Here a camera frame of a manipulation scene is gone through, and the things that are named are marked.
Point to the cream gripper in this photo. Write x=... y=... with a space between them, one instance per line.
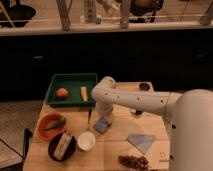
x=104 y=109

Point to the blue sponge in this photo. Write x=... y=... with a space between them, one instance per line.
x=102 y=125

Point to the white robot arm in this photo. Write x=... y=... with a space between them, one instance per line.
x=191 y=113

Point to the yellow banana piece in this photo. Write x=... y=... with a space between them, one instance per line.
x=84 y=95

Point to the white ladle spoon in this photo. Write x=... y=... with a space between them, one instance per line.
x=86 y=140

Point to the green plastic tray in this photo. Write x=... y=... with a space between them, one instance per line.
x=73 y=84

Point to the green vegetable toy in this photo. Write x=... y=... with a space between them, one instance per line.
x=55 y=124

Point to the metal cup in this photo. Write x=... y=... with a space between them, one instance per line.
x=144 y=86

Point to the orange fruit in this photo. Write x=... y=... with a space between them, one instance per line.
x=62 y=93

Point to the blue folded cloth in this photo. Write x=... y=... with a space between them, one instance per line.
x=141 y=142

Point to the white box on plate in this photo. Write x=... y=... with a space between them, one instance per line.
x=62 y=146

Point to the orange bowl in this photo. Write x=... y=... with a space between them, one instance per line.
x=45 y=121

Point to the brown grape bunch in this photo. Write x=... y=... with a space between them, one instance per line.
x=138 y=163

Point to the white handled dish brush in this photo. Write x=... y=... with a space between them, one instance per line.
x=136 y=112

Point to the black clamp handle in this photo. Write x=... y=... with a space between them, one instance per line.
x=26 y=140

